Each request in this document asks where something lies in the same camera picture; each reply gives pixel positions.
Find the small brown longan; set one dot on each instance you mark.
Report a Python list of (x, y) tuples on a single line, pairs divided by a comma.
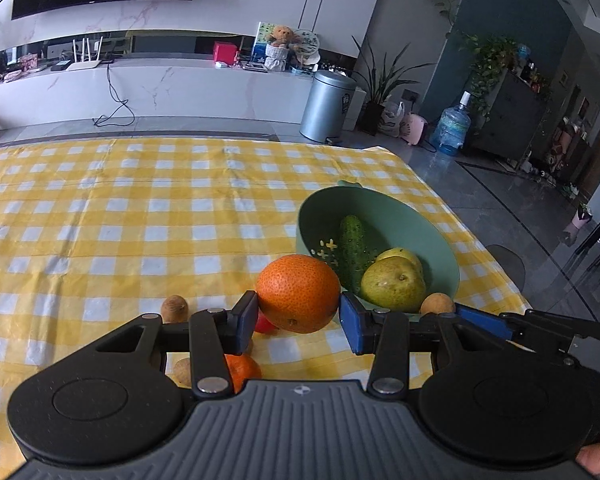
[(174, 308), (184, 372), (436, 304)]

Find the green pothos plant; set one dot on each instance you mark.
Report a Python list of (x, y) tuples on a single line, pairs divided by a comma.
[(490, 65)]

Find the white router with antennas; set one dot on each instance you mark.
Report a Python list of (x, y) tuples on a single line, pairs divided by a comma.
[(84, 62)]

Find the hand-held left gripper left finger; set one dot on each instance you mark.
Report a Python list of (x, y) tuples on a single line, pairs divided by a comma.
[(247, 322)]

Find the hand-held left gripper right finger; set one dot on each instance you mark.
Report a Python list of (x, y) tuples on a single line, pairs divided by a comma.
[(352, 322)]

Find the pink floral box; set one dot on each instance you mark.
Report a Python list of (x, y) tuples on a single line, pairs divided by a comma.
[(28, 62)]

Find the dark grey cabinet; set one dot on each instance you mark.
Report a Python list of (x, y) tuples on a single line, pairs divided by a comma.
[(515, 115)]

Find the green plastic colander bowl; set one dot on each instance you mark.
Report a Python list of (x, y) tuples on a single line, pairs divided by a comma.
[(405, 225)]

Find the grey metal trash can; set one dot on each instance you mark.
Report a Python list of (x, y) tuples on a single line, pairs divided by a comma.
[(325, 107)]

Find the blue green picture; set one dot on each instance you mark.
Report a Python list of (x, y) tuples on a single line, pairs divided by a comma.
[(261, 42)]

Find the blue water jug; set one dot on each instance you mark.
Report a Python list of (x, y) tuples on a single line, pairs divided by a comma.
[(450, 130)]

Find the potted long-leaf plant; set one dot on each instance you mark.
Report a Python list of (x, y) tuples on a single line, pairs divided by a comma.
[(370, 117)]

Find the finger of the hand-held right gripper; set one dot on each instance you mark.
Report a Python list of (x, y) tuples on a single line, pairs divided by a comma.
[(550, 352), (480, 320)]

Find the green cucumber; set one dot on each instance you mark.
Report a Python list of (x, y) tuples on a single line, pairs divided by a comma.
[(354, 245)]

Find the white plastic bag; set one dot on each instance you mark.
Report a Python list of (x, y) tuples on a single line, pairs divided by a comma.
[(390, 120)]

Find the white marble media console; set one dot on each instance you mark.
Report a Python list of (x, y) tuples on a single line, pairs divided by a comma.
[(180, 92)]

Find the green yellow pear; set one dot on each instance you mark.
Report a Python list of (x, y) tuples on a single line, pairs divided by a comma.
[(405, 257), (392, 285)]

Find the white woven basket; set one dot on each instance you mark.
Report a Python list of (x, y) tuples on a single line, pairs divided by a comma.
[(277, 57)]

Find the small red fruit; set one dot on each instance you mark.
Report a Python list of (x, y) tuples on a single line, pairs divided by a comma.
[(265, 325)]

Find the red box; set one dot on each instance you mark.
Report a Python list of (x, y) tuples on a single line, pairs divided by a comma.
[(224, 53)]

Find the yellow checked tablecloth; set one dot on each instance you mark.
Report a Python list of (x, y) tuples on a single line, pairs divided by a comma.
[(130, 210)]

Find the round painted hand fan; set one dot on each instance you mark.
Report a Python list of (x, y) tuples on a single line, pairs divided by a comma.
[(307, 44)]

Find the orange tangerine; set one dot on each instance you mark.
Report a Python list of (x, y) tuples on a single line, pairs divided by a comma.
[(245, 370), (298, 292)]

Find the brown teddy bear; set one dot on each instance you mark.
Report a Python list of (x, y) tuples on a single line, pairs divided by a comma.
[(282, 36)]

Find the pink space heater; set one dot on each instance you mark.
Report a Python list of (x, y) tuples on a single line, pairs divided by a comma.
[(414, 129)]

